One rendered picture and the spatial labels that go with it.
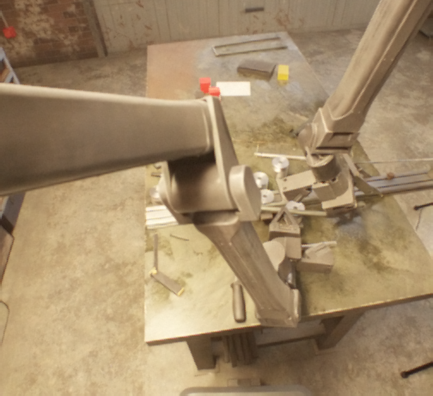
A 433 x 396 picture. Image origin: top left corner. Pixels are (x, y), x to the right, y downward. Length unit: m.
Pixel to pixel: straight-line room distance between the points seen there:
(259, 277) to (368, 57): 0.35
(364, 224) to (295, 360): 0.90
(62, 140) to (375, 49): 0.42
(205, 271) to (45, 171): 0.74
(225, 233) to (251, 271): 0.11
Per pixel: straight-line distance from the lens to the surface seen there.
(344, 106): 0.58
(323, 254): 0.75
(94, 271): 2.02
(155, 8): 3.81
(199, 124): 0.33
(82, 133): 0.20
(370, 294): 0.93
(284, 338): 1.54
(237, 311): 0.82
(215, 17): 3.89
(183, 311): 0.85
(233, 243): 0.43
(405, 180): 1.16
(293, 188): 0.73
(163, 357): 1.75
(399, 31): 0.50
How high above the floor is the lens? 1.68
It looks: 48 degrees down
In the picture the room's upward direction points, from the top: 3 degrees counter-clockwise
